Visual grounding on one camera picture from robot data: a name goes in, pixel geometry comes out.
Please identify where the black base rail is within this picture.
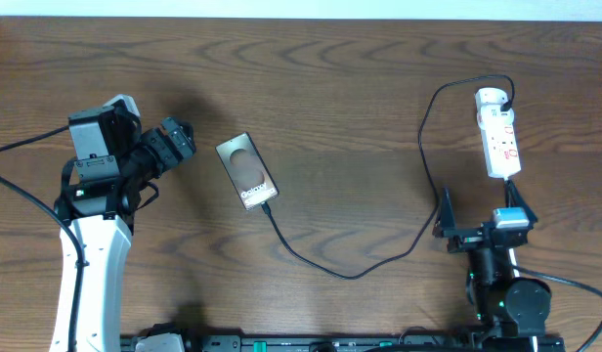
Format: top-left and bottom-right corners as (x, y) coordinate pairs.
(119, 324), (566, 352)

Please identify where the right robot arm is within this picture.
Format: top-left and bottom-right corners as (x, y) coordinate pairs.
(433, 180), (552, 349)

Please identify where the black USB charging cable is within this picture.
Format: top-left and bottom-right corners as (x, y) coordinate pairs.
(259, 73), (516, 282)

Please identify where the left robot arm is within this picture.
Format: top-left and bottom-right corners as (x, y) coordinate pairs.
(50, 95), (196, 351)

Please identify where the white power strip cord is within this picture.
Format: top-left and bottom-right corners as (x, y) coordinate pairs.
(502, 176), (539, 352)

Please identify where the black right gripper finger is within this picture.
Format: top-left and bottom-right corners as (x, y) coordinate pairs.
(504, 180), (538, 226)
(432, 188), (456, 239)

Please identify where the white power strip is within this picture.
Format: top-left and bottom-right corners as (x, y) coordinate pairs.
(475, 87), (521, 181)

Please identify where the white USB charger plug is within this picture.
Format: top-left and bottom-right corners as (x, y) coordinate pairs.
(477, 104), (515, 130)

